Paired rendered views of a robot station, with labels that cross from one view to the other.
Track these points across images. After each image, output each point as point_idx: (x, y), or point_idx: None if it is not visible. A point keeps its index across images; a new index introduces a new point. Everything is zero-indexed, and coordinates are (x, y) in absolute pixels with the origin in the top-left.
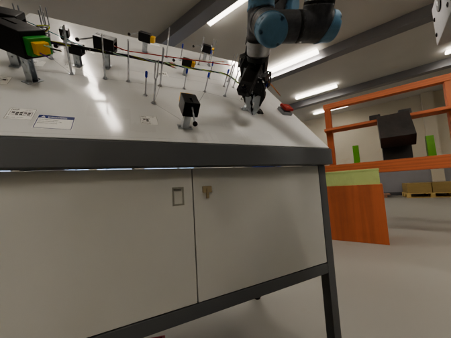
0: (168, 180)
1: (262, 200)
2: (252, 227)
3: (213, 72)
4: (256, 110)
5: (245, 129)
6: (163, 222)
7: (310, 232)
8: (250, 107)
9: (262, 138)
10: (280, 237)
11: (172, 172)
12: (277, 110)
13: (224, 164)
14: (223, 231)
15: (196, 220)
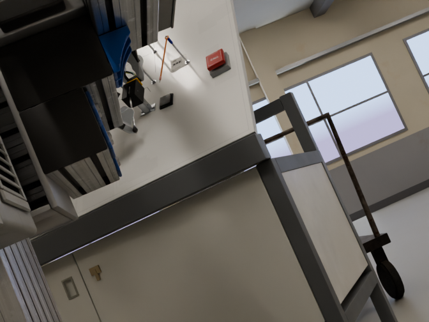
0: (55, 274)
1: (170, 259)
2: (168, 299)
3: None
4: (127, 131)
5: (125, 167)
6: (67, 318)
7: (272, 281)
8: (122, 130)
9: (140, 174)
10: (218, 302)
11: (55, 264)
12: (208, 71)
13: (91, 239)
14: (132, 313)
15: (97, 308)
